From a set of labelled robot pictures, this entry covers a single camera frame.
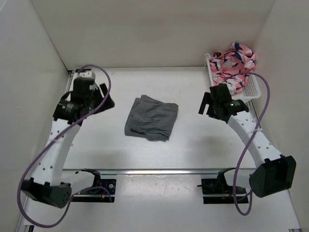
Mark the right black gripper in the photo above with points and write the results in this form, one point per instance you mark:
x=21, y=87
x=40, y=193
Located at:
x=207, y=100

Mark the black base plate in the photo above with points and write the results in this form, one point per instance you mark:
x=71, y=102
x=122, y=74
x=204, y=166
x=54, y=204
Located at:
x=98, y=195
x=214, y=193

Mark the pink patterned shorts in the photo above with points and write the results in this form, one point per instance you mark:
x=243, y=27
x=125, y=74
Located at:
x=232, y=66

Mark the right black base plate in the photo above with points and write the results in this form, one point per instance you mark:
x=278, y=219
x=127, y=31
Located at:
x=214, y=193

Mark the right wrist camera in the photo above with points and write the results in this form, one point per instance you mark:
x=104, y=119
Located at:
x=220, y=94

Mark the grey shorts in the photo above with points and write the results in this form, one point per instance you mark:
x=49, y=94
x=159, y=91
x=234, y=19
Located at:
x=151, y=119

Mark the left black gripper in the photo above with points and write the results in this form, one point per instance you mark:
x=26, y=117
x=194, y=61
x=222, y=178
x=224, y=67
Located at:
x=108, y=103

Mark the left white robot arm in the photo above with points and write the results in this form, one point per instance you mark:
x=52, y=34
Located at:
x=46, y=184

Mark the white plastic basket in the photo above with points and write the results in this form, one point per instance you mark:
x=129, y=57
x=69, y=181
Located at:
x=250, y=91

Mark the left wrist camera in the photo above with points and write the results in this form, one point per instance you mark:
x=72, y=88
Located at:
x=83, y=85

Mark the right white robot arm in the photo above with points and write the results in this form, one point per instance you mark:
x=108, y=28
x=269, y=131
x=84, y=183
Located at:
x=274, y=171

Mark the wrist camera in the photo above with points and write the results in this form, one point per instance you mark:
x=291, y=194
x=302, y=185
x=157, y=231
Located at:
x=83, y=85
x=220, y=94

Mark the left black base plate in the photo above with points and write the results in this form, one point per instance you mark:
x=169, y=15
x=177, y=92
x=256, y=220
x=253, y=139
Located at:
x=98, y=195

